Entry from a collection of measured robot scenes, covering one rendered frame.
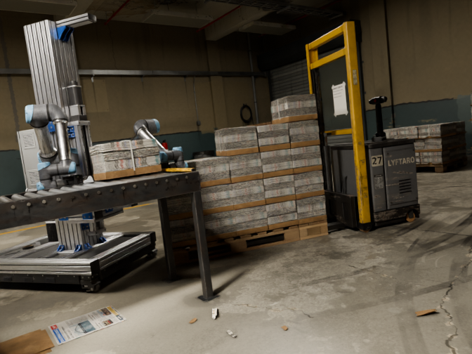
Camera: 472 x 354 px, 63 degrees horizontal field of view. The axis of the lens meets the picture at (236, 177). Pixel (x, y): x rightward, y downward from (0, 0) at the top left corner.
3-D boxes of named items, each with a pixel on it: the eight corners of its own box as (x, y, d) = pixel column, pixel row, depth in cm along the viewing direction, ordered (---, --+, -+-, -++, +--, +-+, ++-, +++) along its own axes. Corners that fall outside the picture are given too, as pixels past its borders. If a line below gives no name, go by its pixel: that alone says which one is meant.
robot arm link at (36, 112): (62, 168, 282) (48, 111, 242) (40, 171, 277) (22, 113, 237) (62, 157, 289) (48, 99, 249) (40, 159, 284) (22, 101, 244)
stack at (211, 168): (166, 254, 348) (154, 164, 340) (283, 232, 381) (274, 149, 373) (171, 266, 311) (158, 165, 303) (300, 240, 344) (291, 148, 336)
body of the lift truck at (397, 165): (333, 218, 415) (327, 145, 407) (376, 210, 430) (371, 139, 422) (375, 230, 348) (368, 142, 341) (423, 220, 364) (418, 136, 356)
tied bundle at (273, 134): (246, 152, 364) (243, 128, 362) (274, 149, 372) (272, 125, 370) (259, 152, 328) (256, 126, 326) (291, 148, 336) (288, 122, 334)
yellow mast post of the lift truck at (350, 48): (357, 221, 349) (340, 24, 332) (365, 220, 352) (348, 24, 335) (362, 223, 341) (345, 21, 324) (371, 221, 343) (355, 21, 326)
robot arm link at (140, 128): (128, 116, 298) (164, 153, 276) (140, 116, 306) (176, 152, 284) (125, 129, 303) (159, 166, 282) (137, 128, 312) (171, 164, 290)
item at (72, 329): (111, 305, 245) (110, 304, 245) (126, 319, 222) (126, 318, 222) (48, 328, 223) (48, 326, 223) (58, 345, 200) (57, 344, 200)
